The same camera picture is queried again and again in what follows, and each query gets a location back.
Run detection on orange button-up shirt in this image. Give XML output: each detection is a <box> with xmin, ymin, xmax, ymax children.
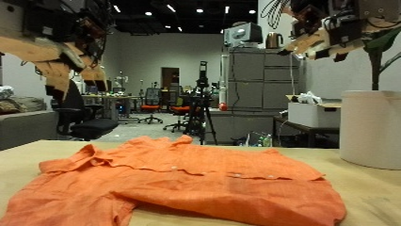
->
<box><xmin>0</xmin><ymin>135</ymin><xmax>348</xmax><ymax>226</ymax></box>

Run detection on green leafy plant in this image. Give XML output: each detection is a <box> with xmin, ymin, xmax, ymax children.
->
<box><xmin>363</xmin><ymin>27</ymin><xmax>401</xmax><ymax>91</ymax></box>

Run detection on metal electric kettle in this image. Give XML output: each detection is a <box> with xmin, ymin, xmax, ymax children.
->
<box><xmin>264</xmin><ymin>31</ymin><xmax>285</xmax><ymax>50</ymax></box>

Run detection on background work desk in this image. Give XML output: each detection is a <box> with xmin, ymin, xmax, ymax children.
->
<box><xmin>80</xmin><ymin>93</ymin><xmax>141</xmax><ymax>122</ymax></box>

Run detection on beige bag pile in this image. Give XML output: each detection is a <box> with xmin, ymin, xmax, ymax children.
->
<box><xmin>0</xmin><ymin>85</ymin><xmax>48</xmax><ymax>115</ymax></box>

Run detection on grey box monitor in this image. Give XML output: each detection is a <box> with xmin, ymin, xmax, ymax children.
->
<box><xmin>221</xmin><ymin>21</ymin><xmax>264</xmax><ymax>49</ymax></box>

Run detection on white plastic bag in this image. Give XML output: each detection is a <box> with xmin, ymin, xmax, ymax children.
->
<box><xmin>296</xmin><ymin>90</ymin><xmax>325</xmax><ymax>105</ymax></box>

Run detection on tall grey filing cabinet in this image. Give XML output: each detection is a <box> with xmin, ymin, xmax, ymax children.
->
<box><xmin>227</xmin><ymin>46</ymin><xmax>307</xmax><ymax>113</ymax></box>

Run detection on brown door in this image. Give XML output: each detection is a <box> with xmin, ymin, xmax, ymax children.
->
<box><xmin>160</xmin><ymin>66</ymin><xmax>181</xmax><ymax>91</ymax></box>

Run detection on white cardboard box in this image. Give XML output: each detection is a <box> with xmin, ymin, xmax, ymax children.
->
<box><xmin>285</xmin><ymin>93</ymin><xmax>343</xmax><ymax>129</ymax></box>

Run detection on black office chair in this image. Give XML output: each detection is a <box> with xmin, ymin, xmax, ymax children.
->
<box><xmin>52</xmin><ymin>79</ymin><xmax>120</xmax><ymax>142</ymax></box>

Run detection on grey sofa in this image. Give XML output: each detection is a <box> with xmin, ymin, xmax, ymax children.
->
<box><xmin>0</xmin><ymin>109</ymin><xmax>60</xmax><ymax>152</ymax></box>

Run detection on orange seat office chair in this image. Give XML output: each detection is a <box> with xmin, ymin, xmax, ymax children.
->
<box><xmin>161</xmin><ymin>96</ymin><xmax>192</xmax><ymax>133</ymax></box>
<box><xmin>137</xmin><ymin>87</ymin><xmax>164</xmax><ymax>125</ymax></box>

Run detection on white cylindrical plant pot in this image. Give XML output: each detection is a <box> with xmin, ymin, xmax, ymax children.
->
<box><xmin>339</xmin><ymin>89</ymin><xmax>401</xmax><ymax>170</ymax></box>

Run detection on dark side table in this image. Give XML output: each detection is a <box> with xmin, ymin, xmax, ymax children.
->
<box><xmin>272</xmin><ymin>115</ymin><xmax>341</xmax><ymax>149</ymax></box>

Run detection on low grey counter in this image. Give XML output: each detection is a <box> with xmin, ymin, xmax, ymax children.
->
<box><xmin>205</xmin><ymin>107</ymin><xmax>281</xmax><ymax>146</ymax></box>

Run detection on clear plastic bottle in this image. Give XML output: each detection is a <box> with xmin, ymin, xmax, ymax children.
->
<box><xmin>261</xmin><ymin>134</ymin><xmax>275</xmax><ymax>148</ymax></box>

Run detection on black looped cable bundle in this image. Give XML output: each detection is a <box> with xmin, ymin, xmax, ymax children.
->
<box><xmin>260</xmin><ymin>0</ymin><xmax>293</xmax><ymax>30</ymax></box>

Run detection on black camera tripod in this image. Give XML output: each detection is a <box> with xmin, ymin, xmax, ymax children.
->
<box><xmin>181</xmin><ymin>60</ymin><xmax>220</xmax><ymax>146</ymax></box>

